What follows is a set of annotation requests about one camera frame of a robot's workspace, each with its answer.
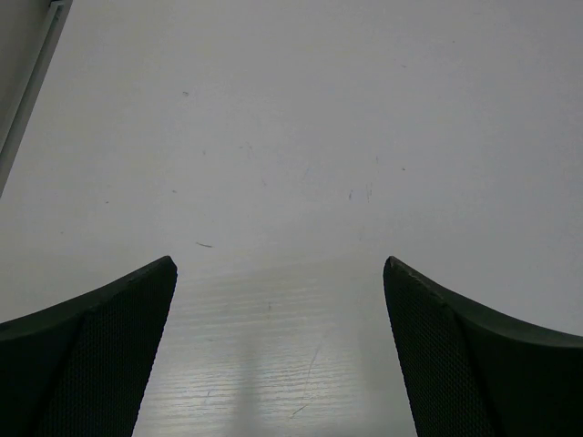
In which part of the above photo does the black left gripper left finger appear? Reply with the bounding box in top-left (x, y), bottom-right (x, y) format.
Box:
top-left (1, 256), bottom-right (178, 436)

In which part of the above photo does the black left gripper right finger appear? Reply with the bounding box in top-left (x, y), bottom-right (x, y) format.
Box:
top-left (383, 257), bottom-right (582, 436)

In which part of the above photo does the white aluminium table rail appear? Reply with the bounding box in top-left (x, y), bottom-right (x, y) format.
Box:
top-left (1, 0), bottom-right (73, 187)

